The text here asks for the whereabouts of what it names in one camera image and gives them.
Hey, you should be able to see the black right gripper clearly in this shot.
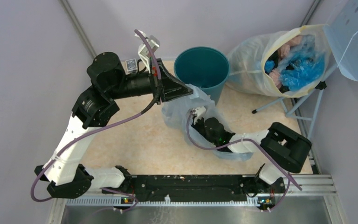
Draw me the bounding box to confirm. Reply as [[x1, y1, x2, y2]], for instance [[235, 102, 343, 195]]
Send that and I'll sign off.
[[181, 114, 218, 146]]

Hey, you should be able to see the translucent blue trash bag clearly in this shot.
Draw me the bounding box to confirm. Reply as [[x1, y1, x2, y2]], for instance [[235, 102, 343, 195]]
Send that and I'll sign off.
[[162, 84, 253, 161]]

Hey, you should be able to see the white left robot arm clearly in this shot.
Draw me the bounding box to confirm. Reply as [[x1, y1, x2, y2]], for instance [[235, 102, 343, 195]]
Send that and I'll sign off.
[[34, 52, 193, 199]]

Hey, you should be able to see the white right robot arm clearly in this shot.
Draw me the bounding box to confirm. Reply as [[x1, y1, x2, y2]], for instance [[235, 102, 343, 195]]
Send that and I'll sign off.
[[186, 116, 312, 192]]

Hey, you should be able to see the teal plastic trash bin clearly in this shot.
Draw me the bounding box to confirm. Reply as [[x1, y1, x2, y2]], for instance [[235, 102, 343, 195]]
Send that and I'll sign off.
[[174, 47, 230, 103]]

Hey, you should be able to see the large translucent bag of trash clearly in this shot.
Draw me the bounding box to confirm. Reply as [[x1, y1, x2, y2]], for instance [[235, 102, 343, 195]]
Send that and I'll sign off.
[[226, 24, 331, 98]]

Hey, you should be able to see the white perforated metal panel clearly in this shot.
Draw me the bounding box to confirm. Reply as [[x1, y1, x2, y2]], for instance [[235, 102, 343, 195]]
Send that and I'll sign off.
[[324, 0, 358, 81]]

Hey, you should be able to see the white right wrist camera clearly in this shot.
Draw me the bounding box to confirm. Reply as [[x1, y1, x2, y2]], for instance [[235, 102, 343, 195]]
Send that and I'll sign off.
[[191, 106, 207, 124]]

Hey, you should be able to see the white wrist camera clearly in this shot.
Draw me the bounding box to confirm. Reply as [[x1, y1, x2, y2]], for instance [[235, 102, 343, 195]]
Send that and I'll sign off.
[[191, 106, 207, 124], [135, 29, 160, 72]]

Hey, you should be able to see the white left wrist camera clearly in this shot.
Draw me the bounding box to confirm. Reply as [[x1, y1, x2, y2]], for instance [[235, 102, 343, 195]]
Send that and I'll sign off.
[[135, 29, 160, 72]]

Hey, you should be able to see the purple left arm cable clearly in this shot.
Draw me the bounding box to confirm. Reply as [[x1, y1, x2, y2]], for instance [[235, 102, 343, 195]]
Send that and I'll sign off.
[[30, 29, 163, 214]]

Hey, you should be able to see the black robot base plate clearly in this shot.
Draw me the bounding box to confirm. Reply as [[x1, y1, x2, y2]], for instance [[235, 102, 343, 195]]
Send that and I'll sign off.
[[117, 175, 285, 202]]

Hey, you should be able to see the white toothed cable rail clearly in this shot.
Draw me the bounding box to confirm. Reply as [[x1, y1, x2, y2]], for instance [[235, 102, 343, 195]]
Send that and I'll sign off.
[[66, 196, 260, 207]]

